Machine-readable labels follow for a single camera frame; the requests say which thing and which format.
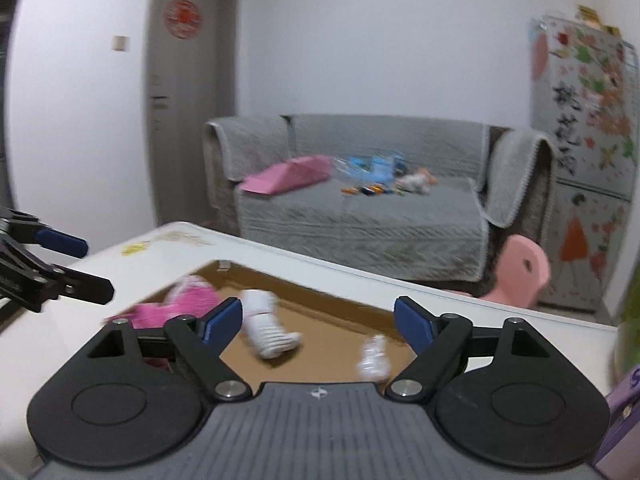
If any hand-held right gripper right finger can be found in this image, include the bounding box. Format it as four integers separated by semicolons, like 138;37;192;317
384;296;553;403

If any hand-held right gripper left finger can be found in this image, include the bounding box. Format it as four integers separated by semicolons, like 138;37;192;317
87;296;252;402

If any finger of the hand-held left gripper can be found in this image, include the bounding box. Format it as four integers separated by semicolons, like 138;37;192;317
0;242;115;313
0;206;90;257

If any brown cardboard box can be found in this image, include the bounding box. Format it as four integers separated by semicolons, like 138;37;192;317
105;259;418;386

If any white ribbed sock roll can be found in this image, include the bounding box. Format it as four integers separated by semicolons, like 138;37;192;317
239;289;304;360

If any pink plush toy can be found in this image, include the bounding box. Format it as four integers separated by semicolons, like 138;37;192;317
167;276;223;318

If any small white sock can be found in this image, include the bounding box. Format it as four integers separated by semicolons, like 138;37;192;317
356;335;392;381

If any grey sofa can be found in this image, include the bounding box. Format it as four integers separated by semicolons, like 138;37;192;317
202;112;561;283

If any pink plastic chair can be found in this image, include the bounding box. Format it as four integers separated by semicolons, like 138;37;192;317
480;234;552;308

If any small plush doll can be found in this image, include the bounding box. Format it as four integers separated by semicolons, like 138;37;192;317
397;167;438;195

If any pink folded bag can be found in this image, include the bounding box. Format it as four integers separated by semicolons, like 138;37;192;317
239;155;333;196

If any grey quilted throw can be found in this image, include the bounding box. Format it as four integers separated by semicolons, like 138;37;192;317
482;127;561;228

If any grey door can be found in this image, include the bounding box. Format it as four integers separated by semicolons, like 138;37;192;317
145;0;241;231

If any purple water bottle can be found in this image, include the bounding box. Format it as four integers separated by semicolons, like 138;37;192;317
592;365;640;480

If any fridge with flower stickers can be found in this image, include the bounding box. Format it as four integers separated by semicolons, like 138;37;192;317
527;10;640;311

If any red round door decoration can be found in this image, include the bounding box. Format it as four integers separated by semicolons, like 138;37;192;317
164;0;205;40

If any yellow box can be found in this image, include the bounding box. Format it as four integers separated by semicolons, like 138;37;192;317
575;5;621;36

